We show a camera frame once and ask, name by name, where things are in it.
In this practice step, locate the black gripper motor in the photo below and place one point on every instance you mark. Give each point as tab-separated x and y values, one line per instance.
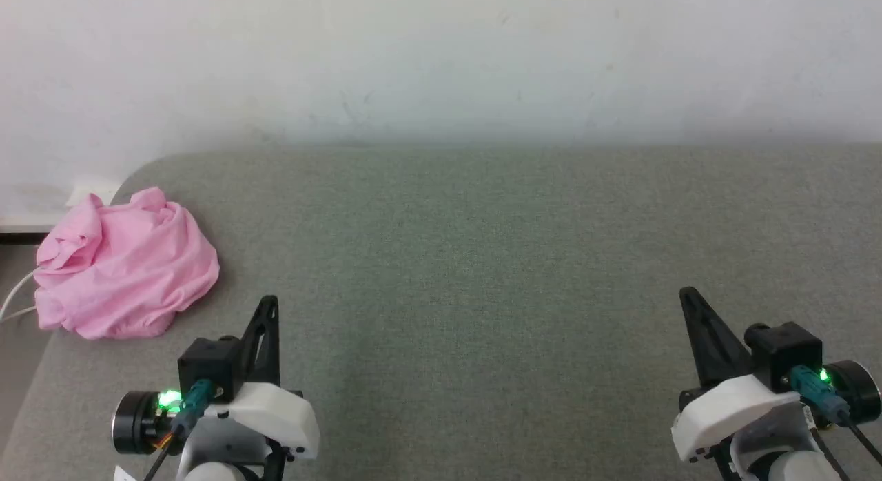
858	391
132	426

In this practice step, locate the black left gripper motor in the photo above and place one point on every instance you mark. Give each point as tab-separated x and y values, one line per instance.
132	426

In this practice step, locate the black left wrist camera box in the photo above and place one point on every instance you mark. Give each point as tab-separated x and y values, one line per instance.
207	362

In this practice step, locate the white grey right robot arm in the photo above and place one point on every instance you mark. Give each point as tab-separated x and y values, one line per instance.
778	446

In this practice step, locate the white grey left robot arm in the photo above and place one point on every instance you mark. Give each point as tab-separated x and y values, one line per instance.
220	446

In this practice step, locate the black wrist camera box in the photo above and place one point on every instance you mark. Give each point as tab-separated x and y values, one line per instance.
785	350
207	362

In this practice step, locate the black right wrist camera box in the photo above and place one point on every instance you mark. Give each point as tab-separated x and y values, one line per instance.
785	350

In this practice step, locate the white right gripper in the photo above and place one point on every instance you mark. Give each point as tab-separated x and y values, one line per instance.
716	412

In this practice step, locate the black right gripper motor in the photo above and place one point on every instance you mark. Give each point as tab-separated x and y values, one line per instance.
858	391

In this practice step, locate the pink garment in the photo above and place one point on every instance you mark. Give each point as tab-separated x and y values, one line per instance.
124	267

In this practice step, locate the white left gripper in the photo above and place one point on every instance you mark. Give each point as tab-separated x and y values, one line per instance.
275	412

